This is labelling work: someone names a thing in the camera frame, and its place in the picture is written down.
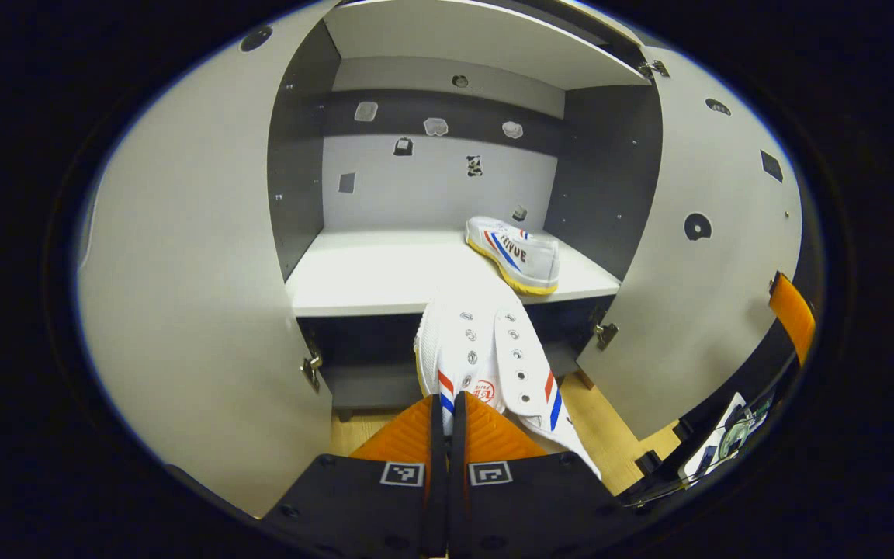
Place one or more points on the white cabinet door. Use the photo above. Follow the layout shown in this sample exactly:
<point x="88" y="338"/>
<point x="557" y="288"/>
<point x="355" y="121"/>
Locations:
<point x="687" y="310"/>
<point x="199" y="272"/>

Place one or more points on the white shoe cabinet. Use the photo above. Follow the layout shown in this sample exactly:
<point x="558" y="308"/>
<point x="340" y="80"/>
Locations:
<point x="416" y="272"/>

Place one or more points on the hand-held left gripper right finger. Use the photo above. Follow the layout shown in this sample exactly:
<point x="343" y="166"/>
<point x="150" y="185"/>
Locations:
<point x="532" y="505"/>

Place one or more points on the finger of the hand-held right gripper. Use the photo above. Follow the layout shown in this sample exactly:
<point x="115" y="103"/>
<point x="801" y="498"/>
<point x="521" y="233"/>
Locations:
<point x="795" y="314"/>

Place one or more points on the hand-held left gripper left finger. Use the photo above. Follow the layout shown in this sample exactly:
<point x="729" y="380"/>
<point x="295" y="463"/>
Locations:
<point x="354" y="505"/>

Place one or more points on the white striped canvas shoe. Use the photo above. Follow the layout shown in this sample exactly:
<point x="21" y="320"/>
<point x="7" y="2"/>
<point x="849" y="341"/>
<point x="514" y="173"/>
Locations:
<point x="521" y="260"/>
<point x="470" y="334"/>

